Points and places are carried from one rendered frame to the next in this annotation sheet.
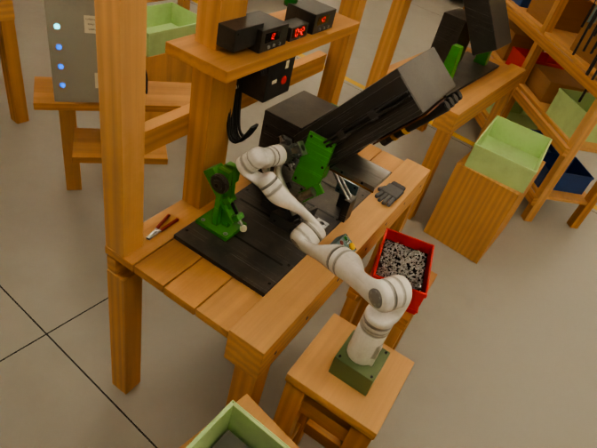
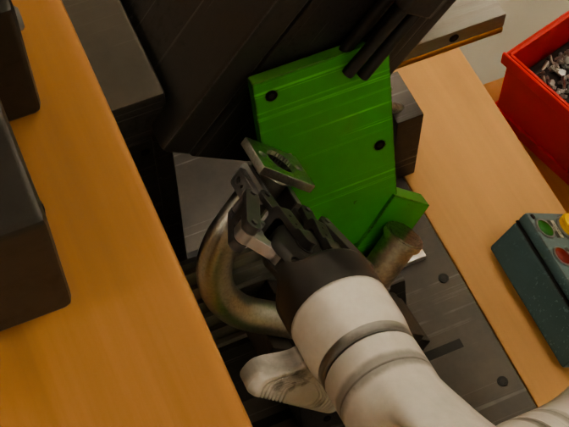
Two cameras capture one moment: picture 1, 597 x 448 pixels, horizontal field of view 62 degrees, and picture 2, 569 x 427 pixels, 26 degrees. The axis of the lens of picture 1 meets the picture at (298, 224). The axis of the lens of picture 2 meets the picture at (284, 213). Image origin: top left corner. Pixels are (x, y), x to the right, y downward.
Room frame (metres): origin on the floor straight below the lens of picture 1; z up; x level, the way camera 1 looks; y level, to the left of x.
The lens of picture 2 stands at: (1.27, 0.45, 2.01)
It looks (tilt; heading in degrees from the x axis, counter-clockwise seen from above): 59 degrees down; 313
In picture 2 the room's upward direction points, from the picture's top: straight up
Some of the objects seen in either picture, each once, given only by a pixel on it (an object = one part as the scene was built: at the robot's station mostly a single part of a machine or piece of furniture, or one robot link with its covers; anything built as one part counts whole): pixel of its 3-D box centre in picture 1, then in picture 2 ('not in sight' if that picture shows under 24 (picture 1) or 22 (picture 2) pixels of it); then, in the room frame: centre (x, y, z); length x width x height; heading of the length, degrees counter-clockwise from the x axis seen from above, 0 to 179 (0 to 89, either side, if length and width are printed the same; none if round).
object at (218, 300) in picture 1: (280, 271); not in sight; (1.76, 0.02, 0.44); 1.49 x 0.70 x 0.88; 157
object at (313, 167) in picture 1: (317, 159); (313, 129); (1.66, 0.00, 1.17); 0.13 x 0.12 x 0.20; 157
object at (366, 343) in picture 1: (369, 336); not in sight; (1.01, -0.30, 1.02); 0.09 x 0.09 x 0.17; 77
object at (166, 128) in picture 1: (242, 94); not in sight; (1.90, 0.36, 1.23); 1.30 x 0.05 x 0.09; 157
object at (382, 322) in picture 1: (386, 302); not in sight; (1.01, -0.30, 1.18); 0.09 x 0.09 x 0.17; 40
